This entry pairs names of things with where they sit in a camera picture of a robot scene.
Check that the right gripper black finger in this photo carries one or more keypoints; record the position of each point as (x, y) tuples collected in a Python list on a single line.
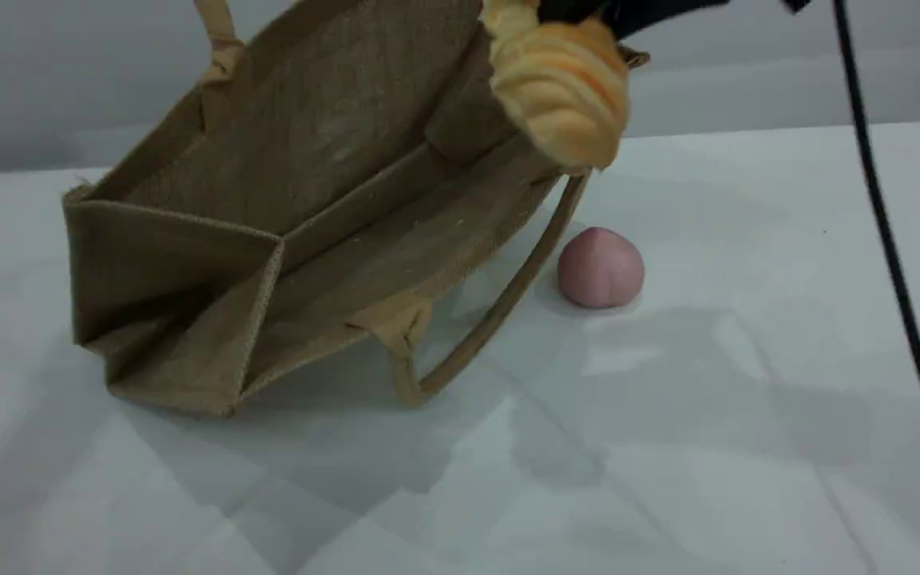
[(576, 9), (660, 14)]

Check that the brown jute tote bag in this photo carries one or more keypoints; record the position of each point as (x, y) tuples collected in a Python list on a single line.
[(308, 160)]

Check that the pink peach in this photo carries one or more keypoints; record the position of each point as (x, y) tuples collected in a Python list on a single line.
[(600, 270)]

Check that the long striped bread roll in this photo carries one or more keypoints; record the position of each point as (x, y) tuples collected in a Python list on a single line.
[(564, 96)]

